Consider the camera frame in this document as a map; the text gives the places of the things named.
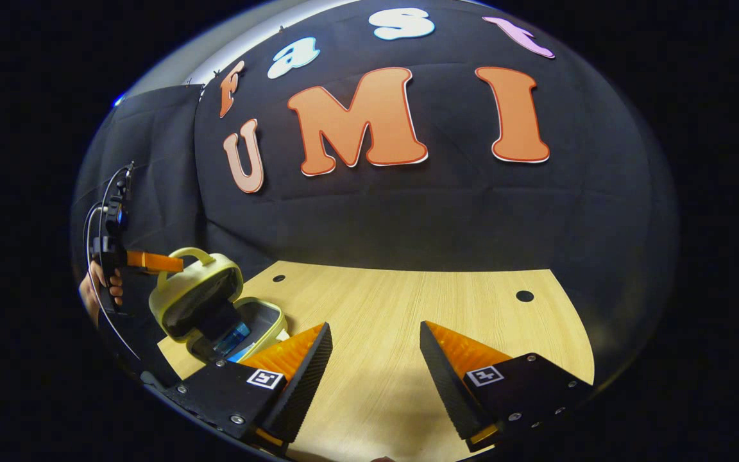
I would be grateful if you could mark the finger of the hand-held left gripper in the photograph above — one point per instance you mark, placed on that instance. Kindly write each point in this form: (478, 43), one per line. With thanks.
(154, 262)

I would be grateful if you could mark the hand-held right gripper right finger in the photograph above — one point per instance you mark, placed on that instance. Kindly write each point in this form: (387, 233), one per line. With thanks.
(443, 378)

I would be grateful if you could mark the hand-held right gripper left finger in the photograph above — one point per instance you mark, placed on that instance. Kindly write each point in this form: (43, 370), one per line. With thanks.
(302, 385)

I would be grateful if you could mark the cream yellow small suitcase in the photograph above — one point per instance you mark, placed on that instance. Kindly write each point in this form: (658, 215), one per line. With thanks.
(183, 289)

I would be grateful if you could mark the blue skin care bottle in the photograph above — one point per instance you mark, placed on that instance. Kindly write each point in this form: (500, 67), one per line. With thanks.
(233, 337)

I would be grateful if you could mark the black backdrop cloth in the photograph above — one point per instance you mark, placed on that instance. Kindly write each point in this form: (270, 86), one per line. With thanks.
(440, 212)

